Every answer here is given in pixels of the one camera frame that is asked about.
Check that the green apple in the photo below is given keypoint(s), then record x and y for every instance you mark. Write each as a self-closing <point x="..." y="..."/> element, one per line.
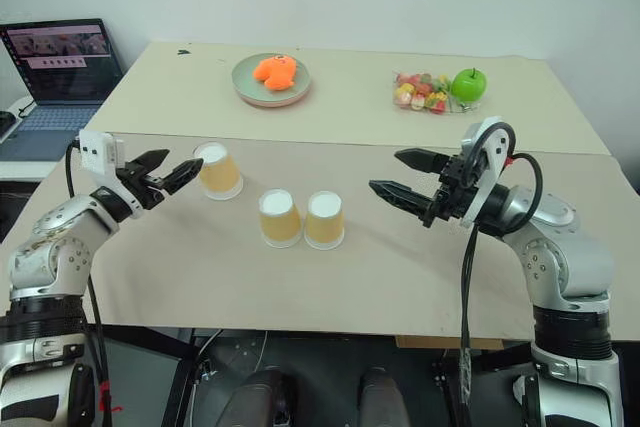
<point x="469" y="84"/>

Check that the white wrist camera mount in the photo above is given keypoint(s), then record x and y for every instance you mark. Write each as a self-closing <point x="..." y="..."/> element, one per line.
<point x="95" y="149"/>
<point x="492" y="162"/>

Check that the green pink-rimmed plate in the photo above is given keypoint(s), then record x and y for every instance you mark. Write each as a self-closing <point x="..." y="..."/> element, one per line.
<point x="272" y="81"/>

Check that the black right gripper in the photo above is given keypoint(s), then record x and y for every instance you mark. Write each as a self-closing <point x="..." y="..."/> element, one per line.
<point x="452" y="187"/>

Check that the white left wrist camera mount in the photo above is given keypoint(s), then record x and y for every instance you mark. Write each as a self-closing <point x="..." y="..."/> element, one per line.
<point x="95" y="149"/>

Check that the blue laptop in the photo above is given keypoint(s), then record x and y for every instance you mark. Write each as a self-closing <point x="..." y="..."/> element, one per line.
<point x="50" y="82"/>

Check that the tan paper cup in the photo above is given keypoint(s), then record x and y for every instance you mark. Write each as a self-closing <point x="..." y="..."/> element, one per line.
<point x="325" y="221"/>
<point x="279" y="219"/>
<point x="219" y="172"/>

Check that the orange plush toy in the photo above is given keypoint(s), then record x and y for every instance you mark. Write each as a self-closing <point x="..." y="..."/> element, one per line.
<point x="276" y="72"/>

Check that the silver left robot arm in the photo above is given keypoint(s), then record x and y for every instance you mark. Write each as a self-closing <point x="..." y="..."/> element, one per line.
<point x="47" y="247"/>

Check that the dark rounded robot foot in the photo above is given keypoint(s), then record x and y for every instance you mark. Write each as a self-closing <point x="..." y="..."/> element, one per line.
<point x="382" y="397"/>
<point x="260" y="397"/>

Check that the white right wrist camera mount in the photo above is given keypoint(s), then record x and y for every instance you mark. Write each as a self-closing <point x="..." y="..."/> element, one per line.
<point x="492" y="162"/>

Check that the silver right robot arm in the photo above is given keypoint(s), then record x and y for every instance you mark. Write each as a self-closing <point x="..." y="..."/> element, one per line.
<point x="565" y="267"/>

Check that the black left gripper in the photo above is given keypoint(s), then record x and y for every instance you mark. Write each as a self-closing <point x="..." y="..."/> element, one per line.
<point x="136" y="186"/>

